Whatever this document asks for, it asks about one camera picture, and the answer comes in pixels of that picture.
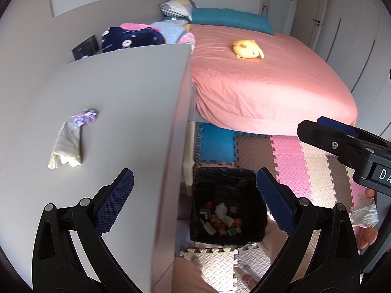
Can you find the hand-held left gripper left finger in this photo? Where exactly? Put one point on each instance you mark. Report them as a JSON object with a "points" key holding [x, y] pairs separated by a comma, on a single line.
{"points": [[117, 198]]}

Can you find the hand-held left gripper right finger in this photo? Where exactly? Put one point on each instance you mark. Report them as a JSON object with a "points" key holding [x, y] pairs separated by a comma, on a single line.
{"points": [[275, 198]]}

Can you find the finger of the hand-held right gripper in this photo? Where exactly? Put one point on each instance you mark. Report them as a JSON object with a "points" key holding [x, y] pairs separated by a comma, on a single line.
{"points": [[323, 137], [336, 125]]}

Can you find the white tissue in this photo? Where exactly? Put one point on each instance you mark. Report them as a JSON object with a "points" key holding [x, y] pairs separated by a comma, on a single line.
{"points": [[363, 213]]}

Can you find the white cloth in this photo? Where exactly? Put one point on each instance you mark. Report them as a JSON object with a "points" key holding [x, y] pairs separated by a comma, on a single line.
{"points": [[222, 212]]}

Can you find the cream paper wrapper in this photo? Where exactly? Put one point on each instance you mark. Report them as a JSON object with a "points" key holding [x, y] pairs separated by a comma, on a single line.
{"points": [[67, 146]]}

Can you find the black trash bin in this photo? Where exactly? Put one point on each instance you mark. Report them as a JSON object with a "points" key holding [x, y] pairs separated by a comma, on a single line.
{"points": [[201, 189]]}

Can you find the person's right hand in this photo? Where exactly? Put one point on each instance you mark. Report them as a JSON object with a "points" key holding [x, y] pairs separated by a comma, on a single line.
{"points": [[368, 238]]}

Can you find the colourful foam floor mats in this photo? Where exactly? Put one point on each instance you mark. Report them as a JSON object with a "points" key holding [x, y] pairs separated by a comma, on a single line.
{"points": [[290, 164]]}

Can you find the pile of small colourful toys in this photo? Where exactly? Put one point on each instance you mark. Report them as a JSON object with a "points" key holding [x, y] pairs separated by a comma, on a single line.
{"points": [[232, 227]]}

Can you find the bed with pink sheet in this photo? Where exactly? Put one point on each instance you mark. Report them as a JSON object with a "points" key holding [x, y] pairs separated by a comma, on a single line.
{"points": [[259, 91]]}

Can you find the purple crumpled wrapper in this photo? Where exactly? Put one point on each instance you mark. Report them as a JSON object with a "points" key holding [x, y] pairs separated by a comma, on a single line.
{"points": [[86, 117]]}

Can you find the person's pink pants leg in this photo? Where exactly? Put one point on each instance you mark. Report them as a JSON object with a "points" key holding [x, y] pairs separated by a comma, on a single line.
{"points": [[189, 276]]}

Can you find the white wardrobe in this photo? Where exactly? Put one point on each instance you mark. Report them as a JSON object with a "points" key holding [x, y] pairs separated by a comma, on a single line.
{"points": [[357, 21]]}

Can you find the yellow chick plush toy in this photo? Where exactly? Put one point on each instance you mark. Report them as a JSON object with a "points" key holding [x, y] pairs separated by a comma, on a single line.
{"points": [[247, 48]]}

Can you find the white door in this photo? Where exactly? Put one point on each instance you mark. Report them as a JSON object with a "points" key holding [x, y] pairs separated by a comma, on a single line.
{"points": [[320, 3]]}

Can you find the teal pillow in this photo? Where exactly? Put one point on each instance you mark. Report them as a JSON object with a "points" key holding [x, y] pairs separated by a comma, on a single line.
{"points": [[232, 19]]}

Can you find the black box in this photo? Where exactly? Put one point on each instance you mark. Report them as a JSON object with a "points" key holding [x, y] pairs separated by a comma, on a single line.
{"points": [[85, 47]]}

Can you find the navy patterned blanket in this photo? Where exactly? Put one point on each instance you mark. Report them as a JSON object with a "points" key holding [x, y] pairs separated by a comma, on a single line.
{"points": [[131, 39]]}

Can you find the pink and white plush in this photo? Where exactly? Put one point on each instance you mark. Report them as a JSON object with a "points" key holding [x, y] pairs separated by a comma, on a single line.
{"points": [[188, 39]]}

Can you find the pink cloth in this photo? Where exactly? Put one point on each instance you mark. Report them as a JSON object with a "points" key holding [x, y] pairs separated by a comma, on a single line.
{"points": [[131, 26]]}

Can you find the light blue folded blanket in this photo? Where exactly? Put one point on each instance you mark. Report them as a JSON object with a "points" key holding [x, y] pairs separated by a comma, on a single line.
{"points": [[169, 32]]}

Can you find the grey yellow patterned pillow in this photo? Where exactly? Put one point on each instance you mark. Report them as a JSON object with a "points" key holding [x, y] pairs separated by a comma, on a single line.
{"points": [[178, 7]]}

